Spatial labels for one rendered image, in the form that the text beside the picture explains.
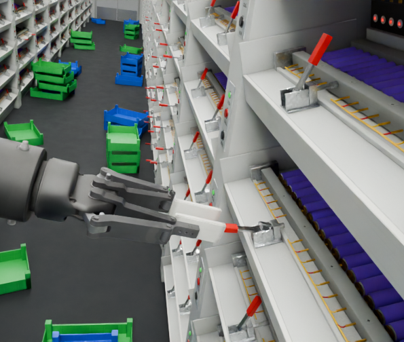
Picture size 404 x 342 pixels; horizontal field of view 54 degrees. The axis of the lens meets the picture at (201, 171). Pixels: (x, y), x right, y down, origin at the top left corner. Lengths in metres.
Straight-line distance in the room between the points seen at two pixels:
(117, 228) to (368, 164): 0.28
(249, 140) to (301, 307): 0.32
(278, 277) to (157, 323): 1.16
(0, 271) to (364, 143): 1.69
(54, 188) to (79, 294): 1.30
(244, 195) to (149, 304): 1.10
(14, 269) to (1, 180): 1.44
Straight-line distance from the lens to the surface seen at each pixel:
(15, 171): 0.48
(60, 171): 0.49
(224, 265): 0.83
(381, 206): 0.32
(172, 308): 1.57
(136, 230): 0.47
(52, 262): 1.92
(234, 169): 0.71
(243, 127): 0.69
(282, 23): 0.66
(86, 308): 1.70
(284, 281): 0.52
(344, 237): 0.56
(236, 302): 0.76
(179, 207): 0.54
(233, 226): 0.55
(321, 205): 0.62
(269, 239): 0.57
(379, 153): 0.39
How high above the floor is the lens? 1.23
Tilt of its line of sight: 26 degrees down
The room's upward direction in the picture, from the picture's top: 8 degrees clockwise
